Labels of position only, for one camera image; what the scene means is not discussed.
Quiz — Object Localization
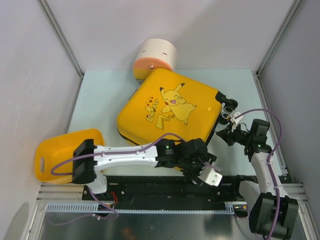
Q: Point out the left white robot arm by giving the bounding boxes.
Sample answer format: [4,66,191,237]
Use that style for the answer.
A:
[71,138,222,200]

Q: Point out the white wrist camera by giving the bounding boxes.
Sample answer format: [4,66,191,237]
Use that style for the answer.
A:
[198,166,223,187]
[227,110,243,133]

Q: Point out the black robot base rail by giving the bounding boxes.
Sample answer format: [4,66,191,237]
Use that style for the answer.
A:
[96,176,247,216]

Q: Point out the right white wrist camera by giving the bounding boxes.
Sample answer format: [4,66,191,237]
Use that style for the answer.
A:
[227,110,243,133]

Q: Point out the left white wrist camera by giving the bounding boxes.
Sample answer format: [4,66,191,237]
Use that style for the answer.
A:
[198,166,223,187]

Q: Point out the white slotted cable duct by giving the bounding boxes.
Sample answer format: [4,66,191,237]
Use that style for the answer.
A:
[44,201,251,215]

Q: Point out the yellow Pikachu suitcase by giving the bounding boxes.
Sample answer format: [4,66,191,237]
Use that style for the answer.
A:
[116,68,238,145]

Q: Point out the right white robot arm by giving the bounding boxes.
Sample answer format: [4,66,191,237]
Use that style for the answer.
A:
[216,119,299,240]

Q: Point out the pastel round drawer box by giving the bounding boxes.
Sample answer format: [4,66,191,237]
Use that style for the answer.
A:
[132,38,177,85]

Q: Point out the yellow plastic basket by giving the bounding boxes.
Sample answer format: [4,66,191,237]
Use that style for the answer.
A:
[34,128,105,185]

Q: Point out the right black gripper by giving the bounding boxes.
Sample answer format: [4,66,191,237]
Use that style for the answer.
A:
[217,121,253,146]

